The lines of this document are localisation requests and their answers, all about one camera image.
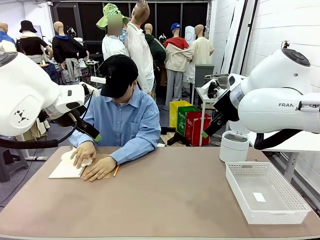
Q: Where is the large white side table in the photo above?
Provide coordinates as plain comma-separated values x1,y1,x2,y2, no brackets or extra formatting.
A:
247,129,320,183

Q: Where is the person's body blue shirt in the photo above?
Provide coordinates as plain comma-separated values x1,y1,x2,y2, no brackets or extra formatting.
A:
68,86,162,165

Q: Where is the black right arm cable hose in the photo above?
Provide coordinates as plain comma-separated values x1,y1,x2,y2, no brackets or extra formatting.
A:
253,128,303,151

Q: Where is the red recycling bag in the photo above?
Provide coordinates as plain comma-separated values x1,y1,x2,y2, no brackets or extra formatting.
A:
184,111,212,147

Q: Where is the black baseball cap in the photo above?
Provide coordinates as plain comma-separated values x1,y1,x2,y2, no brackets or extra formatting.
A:
99,54,140,99

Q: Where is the metal tray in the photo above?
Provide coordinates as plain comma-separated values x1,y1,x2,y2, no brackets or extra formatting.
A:
204,73,230,87

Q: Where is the person's right hand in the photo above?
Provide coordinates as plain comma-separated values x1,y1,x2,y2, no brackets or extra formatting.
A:
70,141,97,169

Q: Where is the mannequin black hoodie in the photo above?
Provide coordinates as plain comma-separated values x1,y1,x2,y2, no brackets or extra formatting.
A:
51,21,88,85

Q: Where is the mannequin blue white shirt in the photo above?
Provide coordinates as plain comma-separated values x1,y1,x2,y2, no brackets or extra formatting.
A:
0,21,17,53

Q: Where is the mannequin cream shirt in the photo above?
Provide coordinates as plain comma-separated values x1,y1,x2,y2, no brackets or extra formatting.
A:
191,24,215,81

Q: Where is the figure green hat white shirt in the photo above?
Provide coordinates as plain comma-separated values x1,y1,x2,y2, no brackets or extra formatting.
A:
96,2,131,61

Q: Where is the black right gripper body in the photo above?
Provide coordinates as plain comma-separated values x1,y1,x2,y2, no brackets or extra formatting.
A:
204,112,229,137

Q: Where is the person's left hand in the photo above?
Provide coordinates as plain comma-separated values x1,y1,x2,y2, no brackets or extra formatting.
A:
82,156,118,182

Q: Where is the person's left forearm blue sleeve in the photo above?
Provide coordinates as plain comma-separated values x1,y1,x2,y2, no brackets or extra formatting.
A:
109,136,161,165

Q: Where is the yellow recycling bag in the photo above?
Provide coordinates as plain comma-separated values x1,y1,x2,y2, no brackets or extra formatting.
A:
169,100,193,129

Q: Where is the green recycling bag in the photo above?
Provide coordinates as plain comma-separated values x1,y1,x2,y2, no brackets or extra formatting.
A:
176,105,201,137

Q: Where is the white desk leg base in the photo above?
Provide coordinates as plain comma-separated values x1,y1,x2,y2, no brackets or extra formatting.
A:
16,134,48,161

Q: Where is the white oval panel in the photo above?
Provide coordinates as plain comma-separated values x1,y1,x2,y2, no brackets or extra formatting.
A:
184,25,197,47

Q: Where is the beige cloth bundle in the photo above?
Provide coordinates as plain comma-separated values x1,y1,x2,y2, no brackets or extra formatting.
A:
14,118,52,141

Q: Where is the mannequin dark green hoodie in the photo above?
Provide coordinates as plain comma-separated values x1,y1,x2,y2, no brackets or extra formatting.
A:
144,23,168,76

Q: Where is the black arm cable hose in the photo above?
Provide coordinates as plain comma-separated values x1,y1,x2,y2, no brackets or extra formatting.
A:
0,89,95,150
253,128,303,151

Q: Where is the white head camera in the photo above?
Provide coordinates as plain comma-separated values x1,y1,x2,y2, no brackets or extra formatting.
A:
90,75,107,85

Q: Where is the mannequin black bucket hat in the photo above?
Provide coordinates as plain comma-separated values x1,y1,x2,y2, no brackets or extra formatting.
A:
16,19,54,63

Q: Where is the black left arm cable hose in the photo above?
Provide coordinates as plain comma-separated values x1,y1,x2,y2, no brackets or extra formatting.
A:
0,89,95,150

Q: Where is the white perforated plastic basket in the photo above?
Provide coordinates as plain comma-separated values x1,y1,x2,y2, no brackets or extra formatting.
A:
225,161,312,225

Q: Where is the spiral notebook kraft cover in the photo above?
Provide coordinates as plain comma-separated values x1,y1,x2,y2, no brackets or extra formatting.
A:
48,152,112,180

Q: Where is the grey plastic stool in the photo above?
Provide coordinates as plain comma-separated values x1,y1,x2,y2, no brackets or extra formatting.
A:
0,147,30,183

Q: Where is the mannequin blue cap red jacket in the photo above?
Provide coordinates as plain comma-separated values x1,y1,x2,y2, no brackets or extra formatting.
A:
163,23,195,112

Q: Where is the black stand base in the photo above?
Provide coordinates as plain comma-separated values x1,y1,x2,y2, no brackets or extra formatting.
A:
161,126,191,147

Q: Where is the small white table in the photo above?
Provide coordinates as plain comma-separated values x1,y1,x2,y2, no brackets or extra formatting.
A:
195,86,218,147

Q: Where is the tall mannequin white shirt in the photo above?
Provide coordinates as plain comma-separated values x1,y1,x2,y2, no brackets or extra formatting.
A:
124,0,156,98

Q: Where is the grey cabinet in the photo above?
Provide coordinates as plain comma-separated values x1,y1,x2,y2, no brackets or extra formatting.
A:
194,64,215,88

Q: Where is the person's right forearm blue sleeve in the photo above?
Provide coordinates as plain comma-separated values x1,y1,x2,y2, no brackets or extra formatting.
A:
68,129,93,148

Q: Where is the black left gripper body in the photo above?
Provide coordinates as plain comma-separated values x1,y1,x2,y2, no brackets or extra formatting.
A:
76,121,101,140

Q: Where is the white lidded trash can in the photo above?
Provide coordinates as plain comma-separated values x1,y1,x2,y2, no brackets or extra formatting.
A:
219,121,251,163

